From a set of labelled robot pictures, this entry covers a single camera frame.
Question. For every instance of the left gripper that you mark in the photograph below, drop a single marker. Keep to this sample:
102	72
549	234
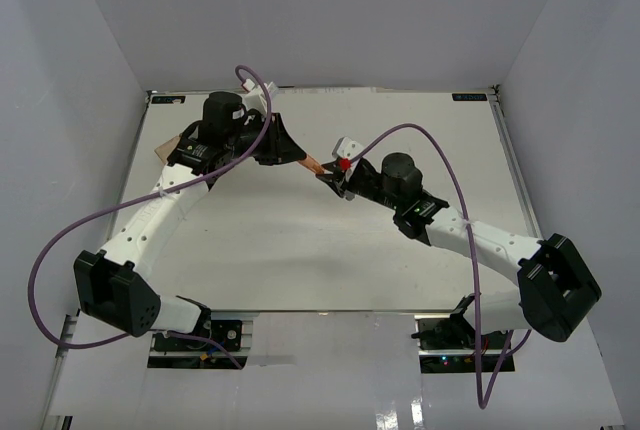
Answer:
281	148

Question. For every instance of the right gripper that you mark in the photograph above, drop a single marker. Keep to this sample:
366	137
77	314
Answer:
343	188

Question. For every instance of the orange transparent highlighter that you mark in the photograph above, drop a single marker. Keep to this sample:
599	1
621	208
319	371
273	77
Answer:
312	165

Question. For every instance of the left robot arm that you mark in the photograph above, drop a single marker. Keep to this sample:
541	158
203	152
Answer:
113	283

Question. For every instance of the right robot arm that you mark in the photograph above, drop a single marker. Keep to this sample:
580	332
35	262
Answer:
553	288

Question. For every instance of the orange transparent tray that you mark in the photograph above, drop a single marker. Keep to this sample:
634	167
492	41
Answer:
164	150

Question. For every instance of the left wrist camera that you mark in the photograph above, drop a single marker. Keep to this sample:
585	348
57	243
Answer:
254	97

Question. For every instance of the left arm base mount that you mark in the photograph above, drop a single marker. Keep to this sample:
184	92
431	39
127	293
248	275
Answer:
227	333

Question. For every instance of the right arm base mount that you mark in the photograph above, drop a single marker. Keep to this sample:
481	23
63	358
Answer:
447	334

